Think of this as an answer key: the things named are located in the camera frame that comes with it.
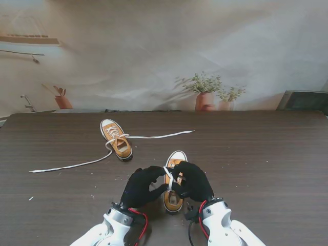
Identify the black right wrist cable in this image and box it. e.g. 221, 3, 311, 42
188, 220, 198, 246

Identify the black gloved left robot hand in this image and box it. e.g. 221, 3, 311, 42
120, 165, 170, 210

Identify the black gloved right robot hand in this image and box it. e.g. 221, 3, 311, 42
170, 160, 215, 203

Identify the red left wrist cable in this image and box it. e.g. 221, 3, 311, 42
128, 207, 149, 244

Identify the yellow canvas sneaker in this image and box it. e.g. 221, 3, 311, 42
99, 118, 134, 162
163, 150, 188, 213

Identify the printed kitchen backdrop cloth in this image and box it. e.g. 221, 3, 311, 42
0, 0, 328, 113

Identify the red wrist cable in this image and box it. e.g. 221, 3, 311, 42
198, 201, 210, 239
128, 207, 149, 244

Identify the red right wrist cable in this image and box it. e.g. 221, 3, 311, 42
198, 201, 210, 239

